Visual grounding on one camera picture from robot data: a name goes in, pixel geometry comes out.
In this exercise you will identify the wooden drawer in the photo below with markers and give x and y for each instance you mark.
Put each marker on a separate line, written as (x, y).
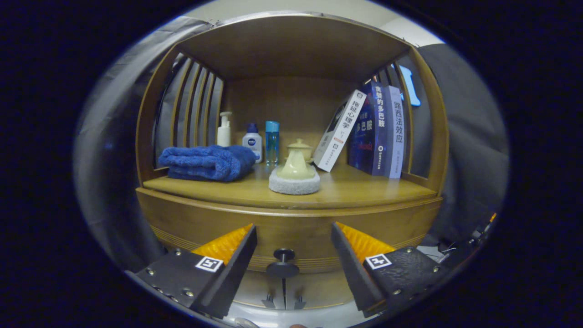
(300, 228)

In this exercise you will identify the pale blue book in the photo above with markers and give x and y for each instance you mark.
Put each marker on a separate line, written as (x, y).
(397, 132)

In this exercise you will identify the white pump bottle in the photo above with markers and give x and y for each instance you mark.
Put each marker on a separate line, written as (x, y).
(224, 134)

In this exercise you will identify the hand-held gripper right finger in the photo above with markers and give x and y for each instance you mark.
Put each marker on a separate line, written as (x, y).
(354, 273)

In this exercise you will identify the dark blue book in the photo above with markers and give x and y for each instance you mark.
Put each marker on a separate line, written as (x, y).
(371, 132)

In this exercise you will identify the white book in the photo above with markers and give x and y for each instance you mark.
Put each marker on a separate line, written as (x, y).
(339, 132)

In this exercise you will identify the cream dish brush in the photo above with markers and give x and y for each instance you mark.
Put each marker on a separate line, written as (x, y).
(294, 184)

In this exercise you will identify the wooden cabinet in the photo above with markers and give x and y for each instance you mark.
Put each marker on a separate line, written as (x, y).
(291, 45)

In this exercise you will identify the cream lidded teacup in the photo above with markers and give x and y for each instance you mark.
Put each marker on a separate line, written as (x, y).
(300, 146)

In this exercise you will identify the blue folded towel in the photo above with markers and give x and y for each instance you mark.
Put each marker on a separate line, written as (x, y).
(205, 163)

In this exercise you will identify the black and orange device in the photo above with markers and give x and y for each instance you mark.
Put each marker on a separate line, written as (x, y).
(483, 230)

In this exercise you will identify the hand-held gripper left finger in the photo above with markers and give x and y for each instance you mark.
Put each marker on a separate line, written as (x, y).
(230, 273)

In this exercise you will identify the wooden countertop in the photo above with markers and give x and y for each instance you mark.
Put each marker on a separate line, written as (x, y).
(364, 189)

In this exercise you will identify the wooden cabinet door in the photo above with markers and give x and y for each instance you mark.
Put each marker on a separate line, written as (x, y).
(255, 291)
(319, 287)

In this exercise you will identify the white bottle with blue cap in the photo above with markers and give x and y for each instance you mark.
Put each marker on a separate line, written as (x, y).
(252, 143)

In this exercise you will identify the black backdrop cloth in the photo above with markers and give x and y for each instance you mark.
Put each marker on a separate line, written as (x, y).
(473, 136)

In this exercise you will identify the clear blue bottle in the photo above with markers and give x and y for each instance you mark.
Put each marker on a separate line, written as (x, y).
(272, 143)

